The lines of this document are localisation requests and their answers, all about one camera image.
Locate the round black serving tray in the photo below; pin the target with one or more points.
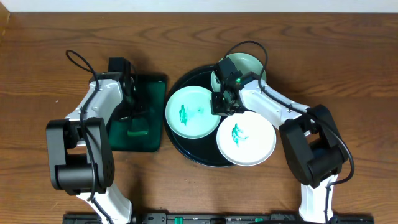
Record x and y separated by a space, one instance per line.
202 150

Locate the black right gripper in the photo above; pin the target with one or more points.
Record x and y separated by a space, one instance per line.
216 109

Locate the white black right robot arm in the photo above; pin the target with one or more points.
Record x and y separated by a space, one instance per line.
314 150

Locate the pale green plate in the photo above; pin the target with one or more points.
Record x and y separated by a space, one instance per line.
243 62

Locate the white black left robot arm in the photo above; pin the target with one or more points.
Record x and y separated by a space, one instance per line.
81 161

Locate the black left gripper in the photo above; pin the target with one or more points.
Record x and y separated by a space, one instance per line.
134 109

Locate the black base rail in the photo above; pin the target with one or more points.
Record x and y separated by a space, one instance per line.
162 218

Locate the black rectangular water tray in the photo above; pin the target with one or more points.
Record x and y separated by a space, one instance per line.
150 93

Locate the green scrub sponge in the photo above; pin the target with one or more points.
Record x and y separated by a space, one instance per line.
138 127

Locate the white plate with green stain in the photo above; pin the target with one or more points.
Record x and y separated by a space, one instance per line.
246 139

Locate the light green plate with stain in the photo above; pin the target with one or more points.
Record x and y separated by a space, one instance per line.
188 113

